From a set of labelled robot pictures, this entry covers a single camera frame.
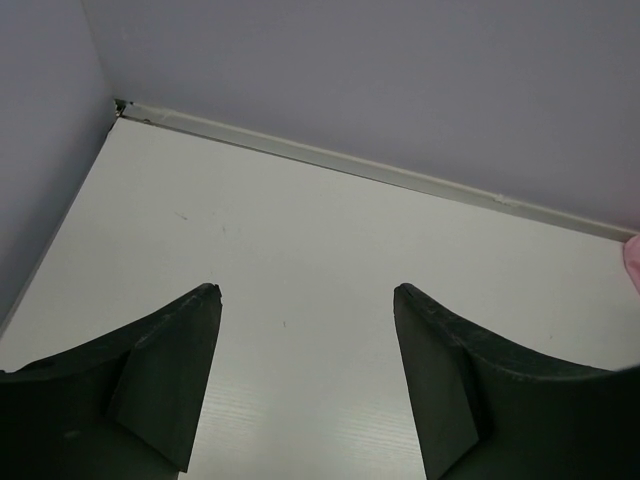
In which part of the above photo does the pink t shirt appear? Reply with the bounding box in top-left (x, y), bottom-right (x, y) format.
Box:
top-left (622, 235), bottom-right (640, 293)

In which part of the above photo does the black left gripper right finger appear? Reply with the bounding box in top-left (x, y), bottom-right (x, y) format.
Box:
top-left (393, 283), bottom-right (639, 479)

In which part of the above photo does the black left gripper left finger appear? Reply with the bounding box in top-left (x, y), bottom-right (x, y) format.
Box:
top-left (1, 283), bottom-right (222, 479)

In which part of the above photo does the white table edge rail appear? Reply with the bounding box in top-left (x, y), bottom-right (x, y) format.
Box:
top-left (114, 99), bottom-right (639, 242)

